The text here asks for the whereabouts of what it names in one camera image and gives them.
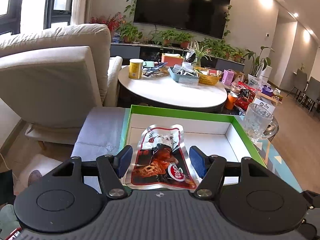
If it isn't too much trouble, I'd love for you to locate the red silver meat snack packet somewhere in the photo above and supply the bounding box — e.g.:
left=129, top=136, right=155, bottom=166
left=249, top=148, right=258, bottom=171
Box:
left=124, top=124, right=199, bottom=192

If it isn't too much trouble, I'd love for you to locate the green white cardboard box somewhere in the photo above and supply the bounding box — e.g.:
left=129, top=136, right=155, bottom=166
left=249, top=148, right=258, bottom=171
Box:
left=119, top=104, right=267, bottom=188

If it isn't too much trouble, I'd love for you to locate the light blue table mat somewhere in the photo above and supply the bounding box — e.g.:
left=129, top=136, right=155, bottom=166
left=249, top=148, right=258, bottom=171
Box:
left=255, top=139, right=303, bottom=193

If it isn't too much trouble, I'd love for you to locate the clear glass beer mug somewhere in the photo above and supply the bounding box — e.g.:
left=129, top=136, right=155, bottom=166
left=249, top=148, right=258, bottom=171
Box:
left=242, top=103, right=279, bottom=144

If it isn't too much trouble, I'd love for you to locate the orange cup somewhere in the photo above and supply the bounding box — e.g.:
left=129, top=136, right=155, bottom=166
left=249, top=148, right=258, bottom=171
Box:
left=225, top=92, right=238, bottom=110

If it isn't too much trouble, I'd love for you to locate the red snack bag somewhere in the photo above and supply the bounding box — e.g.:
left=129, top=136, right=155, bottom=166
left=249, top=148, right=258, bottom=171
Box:
left=235, top=82, right=257, bottom=111

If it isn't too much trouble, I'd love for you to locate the yellow woven basket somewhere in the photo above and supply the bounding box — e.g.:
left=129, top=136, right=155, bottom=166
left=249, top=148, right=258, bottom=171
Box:
left=194, top=67, right=221, bottom=86

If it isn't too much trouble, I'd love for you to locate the round white coffee table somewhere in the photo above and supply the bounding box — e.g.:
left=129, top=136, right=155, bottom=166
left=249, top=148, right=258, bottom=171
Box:
left=118, top=67, right=227, bottom=113

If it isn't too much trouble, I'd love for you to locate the blue plastic basket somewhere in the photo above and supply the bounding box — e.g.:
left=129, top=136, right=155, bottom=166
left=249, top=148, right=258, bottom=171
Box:
left=168, top=67, right=199, bottom=86

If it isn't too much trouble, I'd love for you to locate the pink small box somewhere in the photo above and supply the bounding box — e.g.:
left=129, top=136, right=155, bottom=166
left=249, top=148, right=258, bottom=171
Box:
left=222, top=69, right=235, bottom=86

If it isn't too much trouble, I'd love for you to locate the yellow tin can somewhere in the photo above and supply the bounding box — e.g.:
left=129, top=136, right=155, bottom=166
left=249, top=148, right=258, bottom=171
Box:
left=129, top=59, right=144, bottom=80

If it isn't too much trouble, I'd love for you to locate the cream fabric sofa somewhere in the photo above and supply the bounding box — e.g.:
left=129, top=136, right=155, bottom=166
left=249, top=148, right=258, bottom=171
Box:
left=1, top=24, right=122, bottom=145

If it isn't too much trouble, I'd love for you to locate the tall green floor plant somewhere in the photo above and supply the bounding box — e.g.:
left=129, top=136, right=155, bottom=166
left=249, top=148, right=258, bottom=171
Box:
left=244, top=46, right=274, bottom=77

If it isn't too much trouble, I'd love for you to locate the orange tissue box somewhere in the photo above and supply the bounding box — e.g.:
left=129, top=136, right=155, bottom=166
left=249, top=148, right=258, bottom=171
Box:
left=161, top=53, right=184, bottom=67

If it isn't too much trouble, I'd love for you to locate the grey dining chair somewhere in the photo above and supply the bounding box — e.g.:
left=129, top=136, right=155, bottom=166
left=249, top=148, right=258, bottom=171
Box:
left=287, top=69, right=308, bottom=100

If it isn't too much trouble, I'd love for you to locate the red flower arrangement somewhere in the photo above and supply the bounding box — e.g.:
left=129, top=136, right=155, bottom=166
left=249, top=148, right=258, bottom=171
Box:
left=90, top=12, right=124, bottom=31

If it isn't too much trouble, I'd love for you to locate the black wall television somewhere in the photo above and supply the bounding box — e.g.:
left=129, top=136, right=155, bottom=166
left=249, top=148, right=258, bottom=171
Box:
left=134, top=0, right=231, bottom=38

